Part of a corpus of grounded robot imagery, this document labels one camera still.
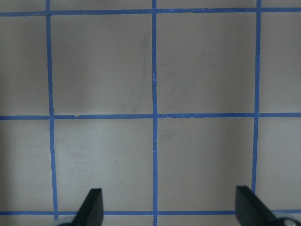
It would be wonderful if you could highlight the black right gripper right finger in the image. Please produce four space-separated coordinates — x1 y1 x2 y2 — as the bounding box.
235 186 282 226

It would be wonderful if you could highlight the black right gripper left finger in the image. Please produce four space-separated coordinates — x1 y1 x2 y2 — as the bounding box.
71 188 104 226

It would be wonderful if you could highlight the blue tape strip bottom horizontal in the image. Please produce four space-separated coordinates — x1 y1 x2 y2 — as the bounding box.
0 210 301 216

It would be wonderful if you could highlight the blue tape strip horizontal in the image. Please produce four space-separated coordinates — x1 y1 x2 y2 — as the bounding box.
0 113 301 121
0 7 301 17
0 210 301 216

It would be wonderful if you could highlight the blue tape strip middle horizontal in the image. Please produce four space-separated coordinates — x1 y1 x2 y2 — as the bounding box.
0 113 301 121

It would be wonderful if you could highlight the blue tape strip right vertical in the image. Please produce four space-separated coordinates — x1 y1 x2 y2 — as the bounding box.
251 0 261 192

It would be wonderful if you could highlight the blue tape strip vertical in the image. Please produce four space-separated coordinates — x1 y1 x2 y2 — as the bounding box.
151 0 158 226
251 0 261 192
45 0 58 220

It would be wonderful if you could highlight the blue tape strip left vertical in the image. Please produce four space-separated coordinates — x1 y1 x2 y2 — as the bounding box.
45 0 58 220

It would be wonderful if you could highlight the blue tape strip top horizontal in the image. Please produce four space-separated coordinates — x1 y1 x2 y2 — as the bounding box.
0 7 301 17

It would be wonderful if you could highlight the blue tape strip centre vertical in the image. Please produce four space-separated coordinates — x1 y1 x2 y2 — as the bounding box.
151 0 158 226

